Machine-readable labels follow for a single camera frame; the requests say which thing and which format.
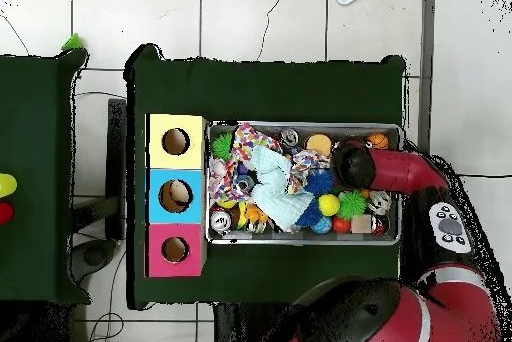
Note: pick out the shallow metal mesh bin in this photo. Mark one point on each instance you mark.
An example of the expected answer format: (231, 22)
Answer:
(304, 129)

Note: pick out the blue spiky ball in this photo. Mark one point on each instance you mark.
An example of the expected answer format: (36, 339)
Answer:
(319, 182)

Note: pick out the colourful dotted cloth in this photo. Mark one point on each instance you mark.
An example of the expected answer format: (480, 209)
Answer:
(250, 138)

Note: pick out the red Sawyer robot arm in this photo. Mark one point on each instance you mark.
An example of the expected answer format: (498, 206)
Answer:
(400, 170)

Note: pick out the yellow tennis ball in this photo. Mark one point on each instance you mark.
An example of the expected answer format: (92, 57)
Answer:
(329, 204)

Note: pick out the green spiky ball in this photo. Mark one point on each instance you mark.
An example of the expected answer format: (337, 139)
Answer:
(352, 205)

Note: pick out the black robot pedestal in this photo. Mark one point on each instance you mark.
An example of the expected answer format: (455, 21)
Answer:
(240, 326)

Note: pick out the red plastic object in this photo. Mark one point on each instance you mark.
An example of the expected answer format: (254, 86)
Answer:
(4, 213)

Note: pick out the mint green knitted cloth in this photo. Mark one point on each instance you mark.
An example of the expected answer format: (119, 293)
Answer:
(276, 194)

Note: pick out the yellow plastic object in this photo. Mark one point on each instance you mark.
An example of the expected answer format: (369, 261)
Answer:
(6, 185)

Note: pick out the small orange basketball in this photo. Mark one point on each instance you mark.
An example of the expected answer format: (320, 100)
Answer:
(378, 141)

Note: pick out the orange foam cylinder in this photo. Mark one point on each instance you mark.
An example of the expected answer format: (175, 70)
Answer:
(318, 144)

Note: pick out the dark green tablecloth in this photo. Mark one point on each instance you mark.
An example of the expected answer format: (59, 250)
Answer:
(36, 158)
(260, 90)

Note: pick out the wooden box with three holes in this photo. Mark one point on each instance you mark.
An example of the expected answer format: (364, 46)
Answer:
(192, 158)

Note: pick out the bright green object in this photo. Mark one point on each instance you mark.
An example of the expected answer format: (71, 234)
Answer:
(72, 42)

